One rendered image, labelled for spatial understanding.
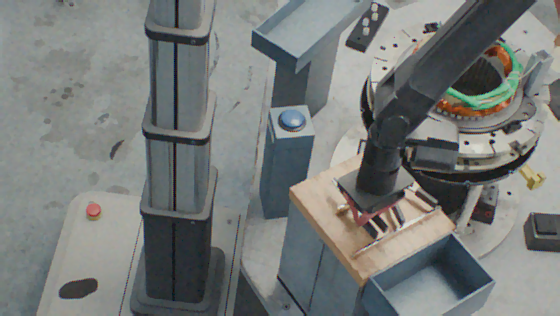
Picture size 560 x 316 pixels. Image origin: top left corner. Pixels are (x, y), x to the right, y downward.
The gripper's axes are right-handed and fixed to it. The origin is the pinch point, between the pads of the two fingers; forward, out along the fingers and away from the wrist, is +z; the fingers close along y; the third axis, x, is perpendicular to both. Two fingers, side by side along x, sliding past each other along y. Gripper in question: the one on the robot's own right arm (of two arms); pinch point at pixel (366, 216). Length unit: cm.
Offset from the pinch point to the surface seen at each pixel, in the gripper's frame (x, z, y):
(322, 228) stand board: 3.2, 3.0, -5.7
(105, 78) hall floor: 141, 105, 22
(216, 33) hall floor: 141, 104, 65
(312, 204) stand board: 7.8, 2.8, -4.4
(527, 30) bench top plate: 38, 29, 85
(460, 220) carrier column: 1.7, 23.6, 29.1
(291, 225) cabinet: 11.1, 12.1, -5.1
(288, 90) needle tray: 44, 20, 18
